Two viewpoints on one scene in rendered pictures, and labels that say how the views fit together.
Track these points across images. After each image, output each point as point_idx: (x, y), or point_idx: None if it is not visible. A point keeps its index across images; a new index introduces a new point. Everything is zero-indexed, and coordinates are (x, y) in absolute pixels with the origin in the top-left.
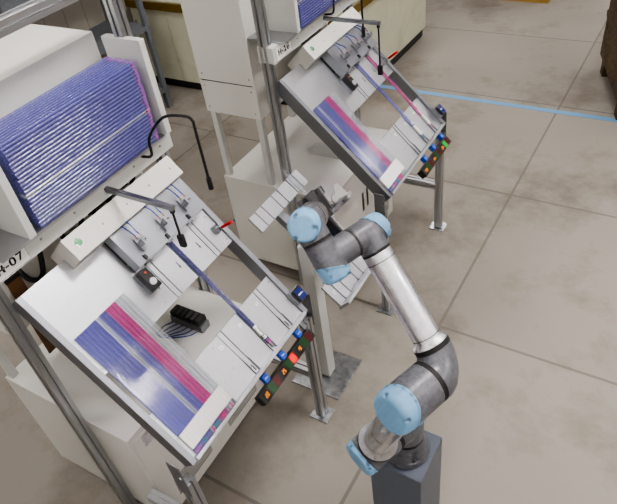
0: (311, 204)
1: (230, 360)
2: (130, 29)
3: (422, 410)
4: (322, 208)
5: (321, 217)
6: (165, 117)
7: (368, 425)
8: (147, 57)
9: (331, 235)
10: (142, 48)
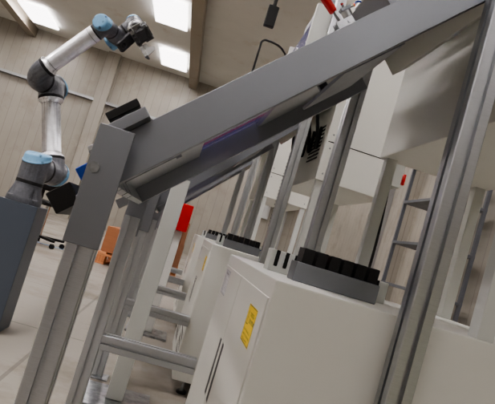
0: (137, 18)
1: None
2: (336, 3)
3: None
4: (131, 20)
5: (128, 18)
6: (279, 47)
7: (60, 153)
8: (314, 16)
9: (119, 25)
10: (315, 10)
